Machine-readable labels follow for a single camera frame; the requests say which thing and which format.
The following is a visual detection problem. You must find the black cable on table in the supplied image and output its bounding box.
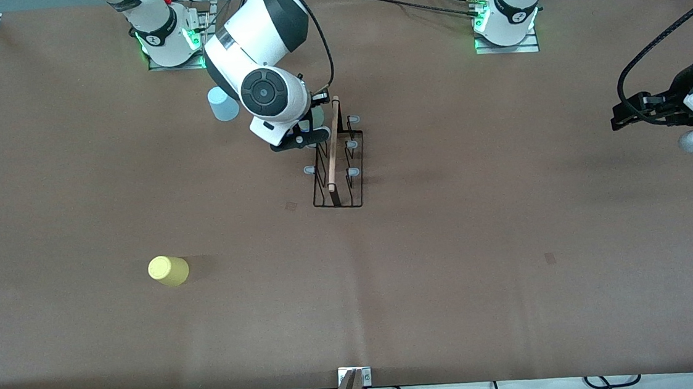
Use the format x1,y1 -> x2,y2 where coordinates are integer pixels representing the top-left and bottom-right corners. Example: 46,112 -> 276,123
331,0 -> 485,30

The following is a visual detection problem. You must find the black wire cup holder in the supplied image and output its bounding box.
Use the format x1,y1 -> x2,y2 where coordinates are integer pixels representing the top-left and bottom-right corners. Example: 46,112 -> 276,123
298,94 -> 371,213

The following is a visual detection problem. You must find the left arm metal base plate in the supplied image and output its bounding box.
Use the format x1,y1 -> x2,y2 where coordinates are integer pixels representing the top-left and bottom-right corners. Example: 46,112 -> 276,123
473,26 -> 541,57

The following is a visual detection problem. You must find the yellow plastic cup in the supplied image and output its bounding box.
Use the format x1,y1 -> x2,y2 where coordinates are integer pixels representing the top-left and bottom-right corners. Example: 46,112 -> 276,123
147,253 -> 192,289

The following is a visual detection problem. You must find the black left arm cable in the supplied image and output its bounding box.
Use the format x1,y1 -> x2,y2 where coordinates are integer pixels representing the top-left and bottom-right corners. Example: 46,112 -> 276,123
610,0 -> 693,130

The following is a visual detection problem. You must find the mint green plastic cup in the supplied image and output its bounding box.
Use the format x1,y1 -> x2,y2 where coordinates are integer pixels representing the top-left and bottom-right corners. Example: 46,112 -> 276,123
298,107 -> 330,134

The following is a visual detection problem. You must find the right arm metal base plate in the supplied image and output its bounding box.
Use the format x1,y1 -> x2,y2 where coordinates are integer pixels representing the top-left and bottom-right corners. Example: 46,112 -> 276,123
143,1 -> 217,73

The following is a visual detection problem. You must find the light blue plastic cup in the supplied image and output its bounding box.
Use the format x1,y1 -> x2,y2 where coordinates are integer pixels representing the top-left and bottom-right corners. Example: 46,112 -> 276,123
207,84 -> 242,124

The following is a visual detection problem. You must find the brown table cover sheet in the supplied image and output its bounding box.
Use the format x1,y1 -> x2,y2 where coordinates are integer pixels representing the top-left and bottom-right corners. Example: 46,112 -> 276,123
0,0 -> 693,389

